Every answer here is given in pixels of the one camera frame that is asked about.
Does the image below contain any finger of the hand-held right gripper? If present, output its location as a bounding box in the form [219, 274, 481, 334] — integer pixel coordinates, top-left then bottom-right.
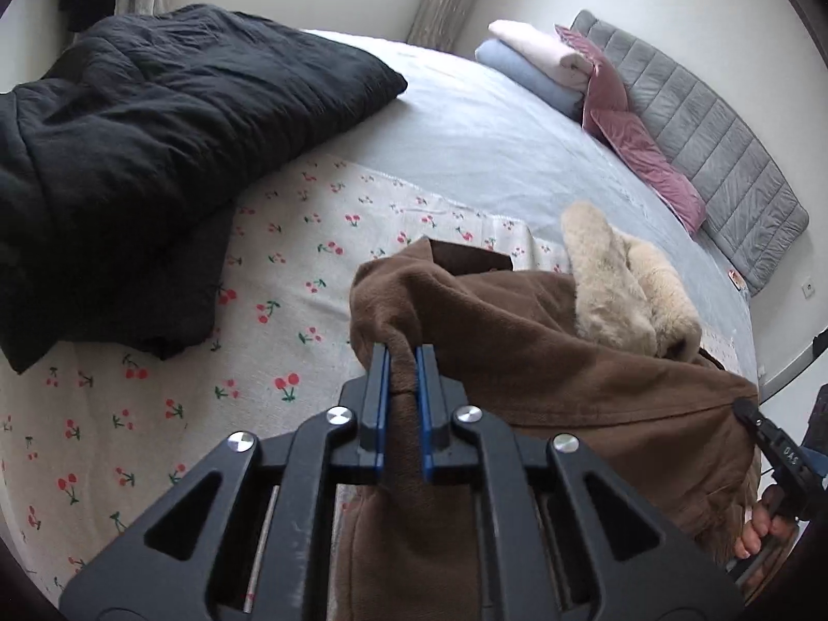
[732, 396, 780, 450]

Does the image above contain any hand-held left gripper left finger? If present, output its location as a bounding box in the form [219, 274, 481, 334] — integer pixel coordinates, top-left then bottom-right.
[58, 343, 390, 621]

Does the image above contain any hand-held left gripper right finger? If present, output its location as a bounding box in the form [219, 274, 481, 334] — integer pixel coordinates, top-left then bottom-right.
[416, 343, 746, 621]

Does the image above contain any brown fleece-collar jacket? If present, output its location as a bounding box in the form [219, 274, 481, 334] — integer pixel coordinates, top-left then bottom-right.
[335, 200, 765, 621]

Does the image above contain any person's right hand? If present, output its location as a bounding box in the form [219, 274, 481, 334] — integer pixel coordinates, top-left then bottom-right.
[735, 484, 801, 563]

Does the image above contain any cherry print sheet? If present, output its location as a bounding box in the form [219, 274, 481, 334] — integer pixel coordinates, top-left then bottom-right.
[0, 154, 576, 602]

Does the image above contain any grey padded headboard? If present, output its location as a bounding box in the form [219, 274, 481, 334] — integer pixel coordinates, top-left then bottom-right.
[570, 9, 811, 297]

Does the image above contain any pink velvet pillow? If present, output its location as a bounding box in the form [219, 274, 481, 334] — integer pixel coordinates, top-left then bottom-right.
[590, 105, 707, 235]
[554, 23, 631, 138]

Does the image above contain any light blue folded blanket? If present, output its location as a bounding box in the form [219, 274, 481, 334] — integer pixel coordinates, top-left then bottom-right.
[474, 38, 586, 123]

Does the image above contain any black quilted blanket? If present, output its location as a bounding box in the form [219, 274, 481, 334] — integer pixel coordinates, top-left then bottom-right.
[0, 3, 410, 375]

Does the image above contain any white folded blanket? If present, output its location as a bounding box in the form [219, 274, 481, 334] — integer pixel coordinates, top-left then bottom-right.
[487, 19, 595, 90]

